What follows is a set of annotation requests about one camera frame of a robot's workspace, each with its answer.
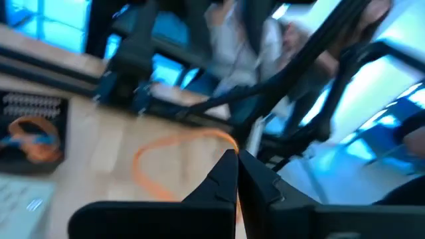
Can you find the blue grey office chair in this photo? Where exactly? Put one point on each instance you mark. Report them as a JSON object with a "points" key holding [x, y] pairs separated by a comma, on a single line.
{"points": [[378, 139]]}

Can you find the person's hand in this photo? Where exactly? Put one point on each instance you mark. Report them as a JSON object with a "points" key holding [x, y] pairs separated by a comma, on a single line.
{"points": [[415, 142]]}

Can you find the blue rubber band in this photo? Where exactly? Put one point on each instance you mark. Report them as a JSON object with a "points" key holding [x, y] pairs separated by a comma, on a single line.
{"points": [[20, 141]]}

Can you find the person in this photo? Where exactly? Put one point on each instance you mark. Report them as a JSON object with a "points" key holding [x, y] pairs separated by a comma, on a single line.
{"points": [[232, 56]]}

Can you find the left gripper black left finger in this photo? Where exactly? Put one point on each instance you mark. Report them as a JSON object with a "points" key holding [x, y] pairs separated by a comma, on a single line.
{"points": [[199, 219]]}

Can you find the black plastic basket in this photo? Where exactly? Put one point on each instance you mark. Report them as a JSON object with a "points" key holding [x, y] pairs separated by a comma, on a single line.
{"points": [[33, 167]]}

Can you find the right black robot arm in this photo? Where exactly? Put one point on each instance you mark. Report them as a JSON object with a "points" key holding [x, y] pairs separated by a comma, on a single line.
{"points": [[133, 59]]}

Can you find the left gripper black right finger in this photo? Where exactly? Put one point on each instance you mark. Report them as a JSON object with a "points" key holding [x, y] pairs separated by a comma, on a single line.
{"points": [[299, 222]]}

